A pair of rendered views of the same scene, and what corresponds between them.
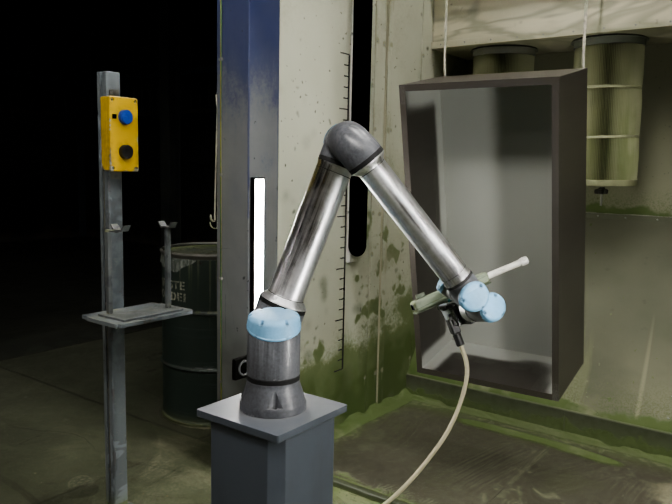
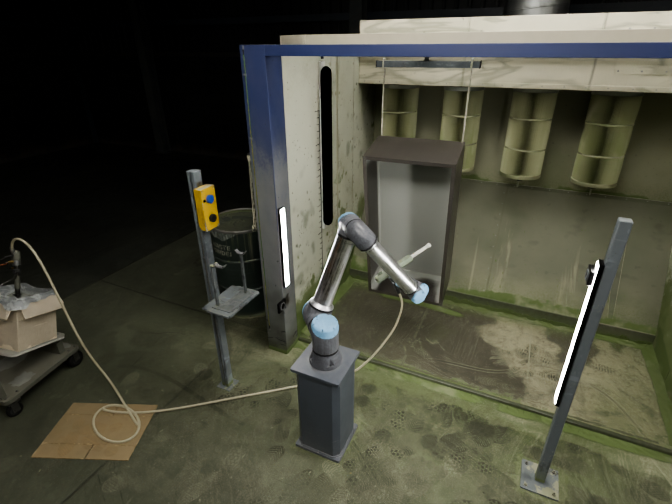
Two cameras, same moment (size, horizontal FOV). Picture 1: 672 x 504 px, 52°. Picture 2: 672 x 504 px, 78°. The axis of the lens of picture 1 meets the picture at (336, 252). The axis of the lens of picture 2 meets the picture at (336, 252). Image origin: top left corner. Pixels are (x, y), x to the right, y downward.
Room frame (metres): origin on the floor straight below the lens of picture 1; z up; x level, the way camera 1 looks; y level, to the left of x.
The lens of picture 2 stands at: (0.03, 0.47, 2.28)
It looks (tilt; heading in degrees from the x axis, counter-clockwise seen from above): 27 degrees down; 349
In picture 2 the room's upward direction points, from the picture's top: straight up
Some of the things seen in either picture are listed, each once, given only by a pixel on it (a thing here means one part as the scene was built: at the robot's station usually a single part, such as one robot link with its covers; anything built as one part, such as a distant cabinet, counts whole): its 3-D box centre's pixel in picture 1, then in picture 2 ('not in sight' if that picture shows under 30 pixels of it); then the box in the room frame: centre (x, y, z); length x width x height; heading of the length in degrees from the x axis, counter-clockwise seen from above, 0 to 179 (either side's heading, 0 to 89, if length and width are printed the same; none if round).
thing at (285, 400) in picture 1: (273, 389); (325, 353); (1.88, 0.17, 0.69); 0.19 x 0.19 x 0.10
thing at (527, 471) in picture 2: not in sight; (539, 479); (1.33, -0.99, 0.01); 0.20 x 0.20 x 0.01; 53
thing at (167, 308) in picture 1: (141, 268); (230, 279); (2.40, 0.69, 0.95); 0.26 x 0.15 x 0.32; 143
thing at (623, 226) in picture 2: not in sight; (574, 373); (1.33, -0.99, 0.82); 0.05 x 0.05 x 1.64; 53
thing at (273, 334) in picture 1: (273, 342); (324, 333); (1.89, 0.17, 0.83); 0.17 x 0.15 x 0.18; 6
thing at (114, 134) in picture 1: (119, 134); (206, 207); (2.45, 0.77, 1.42); 0.12 x 0.06 x 0.26; 143
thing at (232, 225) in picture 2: (215, 251); (240, 220); (3.60, 0.64, 0.86); 0.54 x 0.54 x 0.01
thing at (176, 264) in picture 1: (215, 329); (246, 262); (3.59, 0.64, 0.44); 0.59 x 0.58 x 0.89; 34
